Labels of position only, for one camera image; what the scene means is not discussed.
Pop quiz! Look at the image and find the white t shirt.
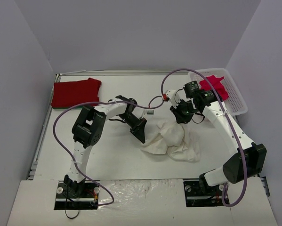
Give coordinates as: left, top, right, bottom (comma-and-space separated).
140, 121, 201, 162

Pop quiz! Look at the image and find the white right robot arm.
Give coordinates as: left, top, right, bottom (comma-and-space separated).
163, 81, 267, 194

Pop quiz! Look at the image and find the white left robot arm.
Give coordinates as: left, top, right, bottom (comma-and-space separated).
64, 95, 147, 197

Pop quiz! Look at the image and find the pink t shirt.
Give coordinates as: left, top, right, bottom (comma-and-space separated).
199, 75, 229, 102

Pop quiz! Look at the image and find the white plastic basket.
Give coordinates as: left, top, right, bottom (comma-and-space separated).
198, 68, 248, 116

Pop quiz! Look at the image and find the folded red t shirt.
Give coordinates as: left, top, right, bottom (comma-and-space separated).
51, 78, 102, 109

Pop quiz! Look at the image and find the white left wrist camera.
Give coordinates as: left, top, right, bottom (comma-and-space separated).
141, 109, 154, 118

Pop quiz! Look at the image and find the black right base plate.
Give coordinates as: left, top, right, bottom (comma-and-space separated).
183, 179, 224, 208

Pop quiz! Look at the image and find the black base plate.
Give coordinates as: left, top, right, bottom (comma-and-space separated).
183, 179, 224, 208
54, 181, 100, 210

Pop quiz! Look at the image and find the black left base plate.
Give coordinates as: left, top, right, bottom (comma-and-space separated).
54, 181, 100, 210

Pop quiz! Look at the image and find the black cable loop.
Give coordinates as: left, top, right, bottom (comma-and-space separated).
64, 207, 81, 220

